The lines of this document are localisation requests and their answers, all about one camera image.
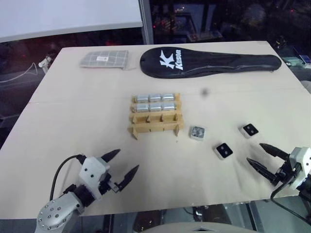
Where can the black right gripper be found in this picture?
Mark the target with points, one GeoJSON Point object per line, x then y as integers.
{"type": "Point", "coordinates": [288, 173]}

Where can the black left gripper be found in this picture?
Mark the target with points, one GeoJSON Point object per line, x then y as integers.
{"type": "Point", "coordinates": [107, 184]}

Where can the white black square block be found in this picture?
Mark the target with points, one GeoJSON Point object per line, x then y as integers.
{"type": "Point", "coordinates": [223, 151]}
{"type": "Point", "coordinates": [249, 130]}

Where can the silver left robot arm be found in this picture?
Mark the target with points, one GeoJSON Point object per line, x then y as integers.
{"type": "Point", "coordinates": [58, 211]}

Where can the wooden slotted rack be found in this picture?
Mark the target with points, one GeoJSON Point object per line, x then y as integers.
{"type": "Point", "coordinates": [155, 123]}

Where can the blue white box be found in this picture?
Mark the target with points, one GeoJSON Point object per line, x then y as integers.
{"type": "Point", "coordinates": [305, 58]}

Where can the grey checked folded cloth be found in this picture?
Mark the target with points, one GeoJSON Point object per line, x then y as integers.
{"type": "Point", "coordinates": [104, 59]}

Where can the black Kason racket bag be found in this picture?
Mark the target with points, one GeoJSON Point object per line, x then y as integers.
{"type": "Point", "coordinates": [218, 61]}

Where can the white clamp fitting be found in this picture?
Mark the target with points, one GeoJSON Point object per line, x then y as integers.
{"type": "Point", "coordinates": [45, 62]}

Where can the white board panel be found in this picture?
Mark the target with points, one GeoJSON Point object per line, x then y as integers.
{"type": "Point", "coordinates": [68, 17]}

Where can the black bracket below table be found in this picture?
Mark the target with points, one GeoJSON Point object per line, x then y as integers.
{"type": "Point", "coordinates": [199, 212]}

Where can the grey metal post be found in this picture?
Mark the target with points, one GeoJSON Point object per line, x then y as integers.
{"type": "Point", "coordinates": [145, 21]}

